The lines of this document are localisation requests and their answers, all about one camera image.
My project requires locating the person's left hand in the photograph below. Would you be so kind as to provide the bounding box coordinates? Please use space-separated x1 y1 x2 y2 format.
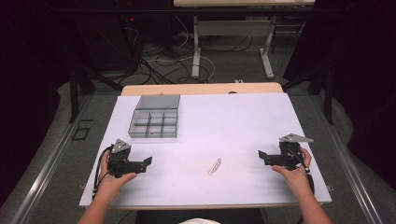
98 150 138 201

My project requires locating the white desk with metal legs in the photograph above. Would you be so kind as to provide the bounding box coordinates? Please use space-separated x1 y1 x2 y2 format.
173 0 316 80

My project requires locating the wooden table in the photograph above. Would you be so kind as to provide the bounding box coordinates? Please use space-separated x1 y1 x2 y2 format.
120 81 285 97

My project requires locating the black metal stand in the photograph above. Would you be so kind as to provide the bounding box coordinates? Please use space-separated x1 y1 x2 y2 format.
281 63 335 125
66 62 124 124

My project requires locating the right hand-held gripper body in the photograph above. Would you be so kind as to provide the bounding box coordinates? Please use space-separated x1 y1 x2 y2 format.
264 133 315 172

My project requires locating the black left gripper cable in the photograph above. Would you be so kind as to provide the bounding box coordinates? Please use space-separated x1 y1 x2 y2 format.
92 145 114 201

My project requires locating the white table sheet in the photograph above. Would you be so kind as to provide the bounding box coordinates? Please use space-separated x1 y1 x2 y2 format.
78 92 332 210

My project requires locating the small white part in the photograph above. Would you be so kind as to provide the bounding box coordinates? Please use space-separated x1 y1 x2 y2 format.
206 158 223 176

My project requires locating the aluminium floor rail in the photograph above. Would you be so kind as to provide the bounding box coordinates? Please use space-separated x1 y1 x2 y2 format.
10 92 94 224
311 92 386 224

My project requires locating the clear plastic compartment box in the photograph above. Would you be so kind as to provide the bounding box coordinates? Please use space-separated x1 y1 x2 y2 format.
127 93 182 139

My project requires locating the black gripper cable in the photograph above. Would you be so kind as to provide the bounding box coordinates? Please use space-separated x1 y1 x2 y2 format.
303 166 316 195
92 145 114 201

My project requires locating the person's white shirt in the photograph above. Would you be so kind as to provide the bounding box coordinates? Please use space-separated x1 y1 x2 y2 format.
178 217 221 224

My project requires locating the person's right hand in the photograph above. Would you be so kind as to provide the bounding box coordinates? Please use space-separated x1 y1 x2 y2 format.
271 147 313 195

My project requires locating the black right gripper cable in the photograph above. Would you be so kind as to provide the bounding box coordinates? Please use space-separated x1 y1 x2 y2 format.
303 166 316 195

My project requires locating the tangle of floor cables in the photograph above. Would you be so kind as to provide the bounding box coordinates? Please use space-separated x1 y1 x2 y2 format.
124 15 260 86

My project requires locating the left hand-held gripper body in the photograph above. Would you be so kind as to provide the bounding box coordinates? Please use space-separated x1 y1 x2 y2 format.
106 138 146 179

